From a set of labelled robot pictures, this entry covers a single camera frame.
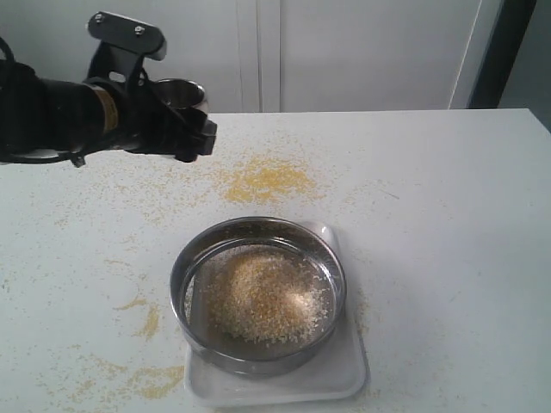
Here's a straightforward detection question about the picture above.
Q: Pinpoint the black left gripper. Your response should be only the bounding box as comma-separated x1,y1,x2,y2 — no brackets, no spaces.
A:
34,77,218,163

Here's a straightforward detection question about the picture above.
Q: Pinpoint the small steel cup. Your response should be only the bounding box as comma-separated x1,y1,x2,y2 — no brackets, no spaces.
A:
152,78,209,114

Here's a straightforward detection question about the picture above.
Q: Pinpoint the round steel mesh sieve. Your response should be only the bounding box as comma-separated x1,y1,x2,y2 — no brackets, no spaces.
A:
170,216,347,377

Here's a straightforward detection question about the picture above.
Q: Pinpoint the rice and millet mixture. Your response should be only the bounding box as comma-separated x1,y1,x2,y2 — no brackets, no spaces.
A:
204,252,331,346

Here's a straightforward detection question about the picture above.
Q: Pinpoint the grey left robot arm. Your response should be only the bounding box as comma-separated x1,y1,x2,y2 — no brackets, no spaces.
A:
1,60,217,168

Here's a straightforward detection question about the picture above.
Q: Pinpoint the yellow millet pile on table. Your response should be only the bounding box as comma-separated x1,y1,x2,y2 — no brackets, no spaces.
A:
217,156,319,205

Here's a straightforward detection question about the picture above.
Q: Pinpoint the white plastic tray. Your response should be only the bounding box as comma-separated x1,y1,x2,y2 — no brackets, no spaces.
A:
184,223,368,407

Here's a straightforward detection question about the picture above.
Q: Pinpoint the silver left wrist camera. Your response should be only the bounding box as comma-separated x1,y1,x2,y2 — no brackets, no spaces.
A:
87,11,167,90

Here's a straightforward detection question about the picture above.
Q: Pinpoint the black left camera cable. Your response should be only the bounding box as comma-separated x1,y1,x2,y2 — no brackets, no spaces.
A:
0,36,87,169

